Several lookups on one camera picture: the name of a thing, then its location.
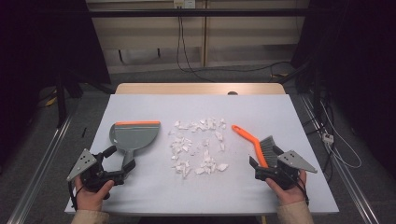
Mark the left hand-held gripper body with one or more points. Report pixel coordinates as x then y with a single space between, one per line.
93 175

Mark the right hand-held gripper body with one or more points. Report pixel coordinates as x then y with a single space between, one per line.
280 174

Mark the orange brush with grey bristles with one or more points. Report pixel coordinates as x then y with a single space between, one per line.
252 140

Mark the grey dustpan with orange edge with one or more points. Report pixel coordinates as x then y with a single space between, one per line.
134 137

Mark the pile of white paper scraps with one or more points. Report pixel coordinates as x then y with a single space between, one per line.
180 144

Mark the person's right hand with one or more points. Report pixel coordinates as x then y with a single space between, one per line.
291 194

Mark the person's left hand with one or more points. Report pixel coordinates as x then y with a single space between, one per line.
91 199

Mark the white power strip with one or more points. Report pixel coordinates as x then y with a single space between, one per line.
327 137

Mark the black metal stand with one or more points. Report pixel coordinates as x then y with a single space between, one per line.
61 102

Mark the wooden table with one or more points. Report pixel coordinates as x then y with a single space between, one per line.
186 88

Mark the black curtain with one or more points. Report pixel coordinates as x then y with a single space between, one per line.
358 62
40 40

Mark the black horizontal bar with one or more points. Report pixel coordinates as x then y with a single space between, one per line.
199 12

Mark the aluminium floor rail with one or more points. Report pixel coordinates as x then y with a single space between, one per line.
342 168
40 161

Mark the white wall outlet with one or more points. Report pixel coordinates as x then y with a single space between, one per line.
184 3

